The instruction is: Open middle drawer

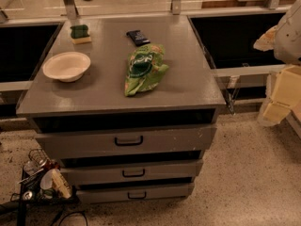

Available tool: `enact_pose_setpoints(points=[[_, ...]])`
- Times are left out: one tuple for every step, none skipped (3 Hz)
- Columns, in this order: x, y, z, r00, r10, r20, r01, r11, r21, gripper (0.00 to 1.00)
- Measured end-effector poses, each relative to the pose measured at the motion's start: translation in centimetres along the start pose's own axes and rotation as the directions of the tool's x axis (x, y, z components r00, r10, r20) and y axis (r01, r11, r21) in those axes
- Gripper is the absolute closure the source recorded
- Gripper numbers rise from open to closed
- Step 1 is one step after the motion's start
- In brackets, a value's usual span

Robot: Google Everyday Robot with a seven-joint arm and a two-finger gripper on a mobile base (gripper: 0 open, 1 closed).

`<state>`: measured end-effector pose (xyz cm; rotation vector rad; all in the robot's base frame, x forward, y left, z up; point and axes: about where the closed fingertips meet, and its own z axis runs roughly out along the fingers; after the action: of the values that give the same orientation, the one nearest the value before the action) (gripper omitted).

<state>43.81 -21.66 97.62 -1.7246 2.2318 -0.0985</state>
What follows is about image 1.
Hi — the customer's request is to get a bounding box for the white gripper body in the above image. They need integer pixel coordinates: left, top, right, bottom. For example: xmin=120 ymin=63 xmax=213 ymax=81
xmin=267 ymin=65 xmax=301 ymax=108

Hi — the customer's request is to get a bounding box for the green yellow sponge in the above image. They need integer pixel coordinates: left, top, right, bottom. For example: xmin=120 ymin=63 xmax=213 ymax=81
xmin=71 ymin=24 xmax=91 ymax=44

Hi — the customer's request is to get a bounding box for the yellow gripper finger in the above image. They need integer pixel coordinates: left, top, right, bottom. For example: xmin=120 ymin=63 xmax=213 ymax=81
xmin=253 ymin=26 xmax=277 ymax=52
xmin=258 ymin=100 xmax=291 ymax=126

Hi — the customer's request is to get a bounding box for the dark blue snack packet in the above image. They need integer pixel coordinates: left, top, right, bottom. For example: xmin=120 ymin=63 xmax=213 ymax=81
xmin=126 ymin=30 xmax=150 ymax=47

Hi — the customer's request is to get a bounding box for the white bowl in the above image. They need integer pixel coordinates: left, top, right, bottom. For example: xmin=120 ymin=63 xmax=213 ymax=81
xmin=42 ymin=52 xmax=91 ymax=83

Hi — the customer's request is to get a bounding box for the grey drawer cabinet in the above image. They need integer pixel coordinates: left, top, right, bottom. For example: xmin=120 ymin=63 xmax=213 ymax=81
xmin=17 ymin=16 xmax=224 ymax=191

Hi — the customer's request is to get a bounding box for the grey bottom drawer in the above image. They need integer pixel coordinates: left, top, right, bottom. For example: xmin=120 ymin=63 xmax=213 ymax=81
xmin=76 ymin=183 xmax=195 ymax=203

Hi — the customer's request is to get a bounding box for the white cup in rack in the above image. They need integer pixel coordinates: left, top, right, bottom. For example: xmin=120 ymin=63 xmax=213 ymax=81
xmin=40 ymin=169 xmax=56 ymax=190

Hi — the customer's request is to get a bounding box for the green chip bag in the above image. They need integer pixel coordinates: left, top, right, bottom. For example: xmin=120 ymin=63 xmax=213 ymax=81
xmin=124 ymin=43 xmax=169 ymax=97

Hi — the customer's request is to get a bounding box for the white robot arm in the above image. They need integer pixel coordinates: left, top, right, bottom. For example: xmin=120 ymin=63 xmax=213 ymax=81
xmin=253 ymin=0 xmax=301 ymax=126

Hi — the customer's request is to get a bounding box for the grey drawer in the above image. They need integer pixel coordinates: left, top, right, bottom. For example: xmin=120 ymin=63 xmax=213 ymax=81
xmin=76 ymin=183 xmax=195 ymax=203
xmin=61 ymin=159 xmax=203 ymax=186
xmin=36 ymin=125 xmax=216 ymax=159

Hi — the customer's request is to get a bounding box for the grey top drawer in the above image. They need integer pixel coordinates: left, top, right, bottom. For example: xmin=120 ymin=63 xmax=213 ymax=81
xmin=36 ymin=125 xmax=216 ymax=159

